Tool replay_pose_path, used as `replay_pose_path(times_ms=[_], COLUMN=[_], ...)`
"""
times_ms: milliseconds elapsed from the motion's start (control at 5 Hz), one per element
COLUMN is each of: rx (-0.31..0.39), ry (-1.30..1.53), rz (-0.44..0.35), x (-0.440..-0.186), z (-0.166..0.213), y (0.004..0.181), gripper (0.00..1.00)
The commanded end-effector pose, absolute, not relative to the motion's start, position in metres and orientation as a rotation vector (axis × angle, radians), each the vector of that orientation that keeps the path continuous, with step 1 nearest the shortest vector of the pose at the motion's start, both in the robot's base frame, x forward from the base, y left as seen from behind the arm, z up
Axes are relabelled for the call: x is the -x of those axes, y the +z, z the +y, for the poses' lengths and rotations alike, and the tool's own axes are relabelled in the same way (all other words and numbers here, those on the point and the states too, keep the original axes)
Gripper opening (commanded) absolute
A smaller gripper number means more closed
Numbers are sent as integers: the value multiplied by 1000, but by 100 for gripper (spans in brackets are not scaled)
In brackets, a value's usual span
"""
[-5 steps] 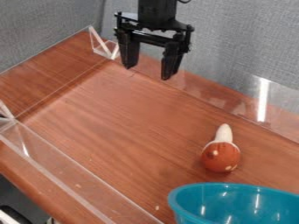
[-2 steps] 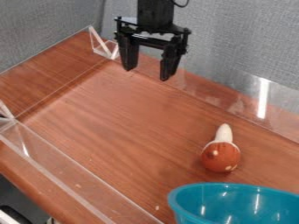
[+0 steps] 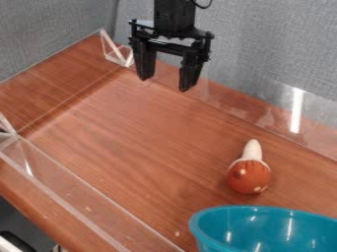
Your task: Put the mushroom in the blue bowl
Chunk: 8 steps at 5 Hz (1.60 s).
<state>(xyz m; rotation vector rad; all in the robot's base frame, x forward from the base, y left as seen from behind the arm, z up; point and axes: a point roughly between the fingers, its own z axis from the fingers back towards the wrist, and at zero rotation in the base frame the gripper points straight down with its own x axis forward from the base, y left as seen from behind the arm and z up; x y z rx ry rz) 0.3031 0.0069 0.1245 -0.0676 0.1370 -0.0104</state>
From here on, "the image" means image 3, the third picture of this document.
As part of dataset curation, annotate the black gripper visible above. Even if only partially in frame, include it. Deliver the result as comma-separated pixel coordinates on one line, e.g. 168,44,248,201
129,0,214,92

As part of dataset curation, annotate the red and white toy mushroom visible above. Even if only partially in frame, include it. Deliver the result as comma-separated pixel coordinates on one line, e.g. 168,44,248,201
225,139,272,194

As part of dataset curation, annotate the blue plastic bowl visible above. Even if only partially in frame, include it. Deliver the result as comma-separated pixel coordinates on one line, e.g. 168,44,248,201
189,205,337,252

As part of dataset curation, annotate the black cable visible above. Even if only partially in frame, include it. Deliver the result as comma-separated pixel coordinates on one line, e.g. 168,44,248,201
192,0,213,10

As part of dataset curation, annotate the clear acrylic left wall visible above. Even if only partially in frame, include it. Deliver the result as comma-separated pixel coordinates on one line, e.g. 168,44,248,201
0,31,103,84

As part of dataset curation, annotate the clear acrylic wall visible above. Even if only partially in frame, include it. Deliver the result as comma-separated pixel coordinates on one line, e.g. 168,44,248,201
99,29,337,161
0,113,185,252
0,31,103,84

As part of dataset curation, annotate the clear acrylic back wall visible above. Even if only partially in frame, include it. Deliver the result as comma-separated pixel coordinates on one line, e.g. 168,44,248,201
99,29,337,161

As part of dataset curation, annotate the clear acrylic front wall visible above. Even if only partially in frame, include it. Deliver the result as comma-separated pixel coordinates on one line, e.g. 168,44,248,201
0,113,185,252

